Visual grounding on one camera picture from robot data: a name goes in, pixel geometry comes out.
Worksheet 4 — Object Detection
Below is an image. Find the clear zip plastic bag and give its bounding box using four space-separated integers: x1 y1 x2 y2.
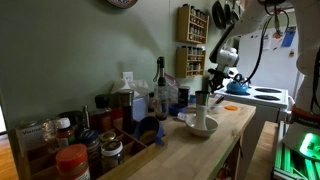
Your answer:
164 73 181 104

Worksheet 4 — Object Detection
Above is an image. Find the black hanging pan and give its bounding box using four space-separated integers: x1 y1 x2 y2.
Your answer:
223 0 233 24
211 0 228 30

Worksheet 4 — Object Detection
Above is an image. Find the pale blue box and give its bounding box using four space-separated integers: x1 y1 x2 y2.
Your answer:
132 95 149 123

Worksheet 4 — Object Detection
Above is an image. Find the white crumpled plastic bag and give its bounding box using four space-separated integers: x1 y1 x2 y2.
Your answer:
110 79 151 98

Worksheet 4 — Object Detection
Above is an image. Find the white refrigerator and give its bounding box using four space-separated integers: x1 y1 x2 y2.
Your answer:
237 25 305 98

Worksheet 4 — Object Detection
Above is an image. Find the metal robot cart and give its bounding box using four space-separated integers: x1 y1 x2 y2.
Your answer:
272 121 320 180

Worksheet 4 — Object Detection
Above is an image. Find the jar with dark lid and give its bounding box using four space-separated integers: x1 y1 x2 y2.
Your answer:
78 129 101 164

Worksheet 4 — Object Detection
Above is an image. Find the clear bottle with black pump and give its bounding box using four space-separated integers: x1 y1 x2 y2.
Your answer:
153 55 170 121

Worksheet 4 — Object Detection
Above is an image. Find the blue kettle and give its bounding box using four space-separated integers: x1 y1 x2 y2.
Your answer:
226 73 250 95

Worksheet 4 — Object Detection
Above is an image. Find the jar with gold lid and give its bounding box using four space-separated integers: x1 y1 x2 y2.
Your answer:
99 130 118 144

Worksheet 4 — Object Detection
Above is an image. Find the dark bottle with black cap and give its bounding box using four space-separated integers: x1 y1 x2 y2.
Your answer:
94 93 113 133

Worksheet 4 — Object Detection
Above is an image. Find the small clear glass jar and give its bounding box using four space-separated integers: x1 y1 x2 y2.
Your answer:
43 118 58 141

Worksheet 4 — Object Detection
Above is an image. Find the black handled utensil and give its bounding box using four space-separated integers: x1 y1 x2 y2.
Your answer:
209 95 225 109

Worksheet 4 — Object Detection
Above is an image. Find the wooden spice rack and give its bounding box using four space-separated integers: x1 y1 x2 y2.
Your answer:
176 3 210 45
175 45 207 79

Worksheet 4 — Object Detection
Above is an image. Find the paper with orange print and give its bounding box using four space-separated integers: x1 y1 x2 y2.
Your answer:
271 31 285 48

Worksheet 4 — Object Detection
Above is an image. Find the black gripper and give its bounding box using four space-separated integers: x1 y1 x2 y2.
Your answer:
207 66 232 95

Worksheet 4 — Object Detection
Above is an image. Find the jar with orange lid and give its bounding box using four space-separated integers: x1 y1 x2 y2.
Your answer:
55 143 92 180

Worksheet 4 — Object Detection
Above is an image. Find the white wall outlet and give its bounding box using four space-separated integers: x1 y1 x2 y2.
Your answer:
122 71 134 82

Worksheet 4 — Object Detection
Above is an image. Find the clear plastic container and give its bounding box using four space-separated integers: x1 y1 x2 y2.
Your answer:
208 103 224 115

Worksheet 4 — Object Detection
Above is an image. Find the jar with white Vietnam label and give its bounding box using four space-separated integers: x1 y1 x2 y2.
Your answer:
14 119 46 156

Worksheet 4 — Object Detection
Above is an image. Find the white ceramic bowl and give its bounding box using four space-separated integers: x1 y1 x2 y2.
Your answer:
185 113 219 138

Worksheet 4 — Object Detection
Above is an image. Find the dark labelled canister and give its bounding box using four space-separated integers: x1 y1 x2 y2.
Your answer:
177 86 191 107

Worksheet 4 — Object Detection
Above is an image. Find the decorative round wall plate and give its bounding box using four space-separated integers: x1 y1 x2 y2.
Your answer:
107 0 139 9

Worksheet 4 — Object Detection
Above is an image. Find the white electric stove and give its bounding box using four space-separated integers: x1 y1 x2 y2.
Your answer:
213 67 290 180

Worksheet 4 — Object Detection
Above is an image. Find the blue measuring cup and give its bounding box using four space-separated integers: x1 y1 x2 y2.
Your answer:
134 115 166 147

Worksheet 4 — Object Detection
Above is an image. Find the black pepper mill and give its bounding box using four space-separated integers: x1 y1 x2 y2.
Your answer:
118 89 135 134

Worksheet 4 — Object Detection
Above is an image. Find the red label bottle white cap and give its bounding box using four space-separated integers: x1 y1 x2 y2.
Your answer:
55 117 76 148

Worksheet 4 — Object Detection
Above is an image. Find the white paper on refrigerator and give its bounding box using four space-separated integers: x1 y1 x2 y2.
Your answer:
263 33 272 51

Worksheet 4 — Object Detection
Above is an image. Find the dark blue bowl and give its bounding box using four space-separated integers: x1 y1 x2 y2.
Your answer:
168 102 188 117

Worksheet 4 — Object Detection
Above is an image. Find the wooden spice tray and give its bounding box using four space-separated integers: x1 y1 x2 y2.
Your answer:
19 124 168 180

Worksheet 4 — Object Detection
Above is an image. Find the spice jar with white lid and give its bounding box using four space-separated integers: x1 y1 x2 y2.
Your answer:
100 139 124 174

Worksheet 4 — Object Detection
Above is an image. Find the blue paper on refrigerator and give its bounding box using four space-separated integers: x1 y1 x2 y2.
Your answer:
281 26 297 48

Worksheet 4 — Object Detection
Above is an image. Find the white bottle with steel top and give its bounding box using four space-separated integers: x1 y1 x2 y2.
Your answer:
194 89 211 131

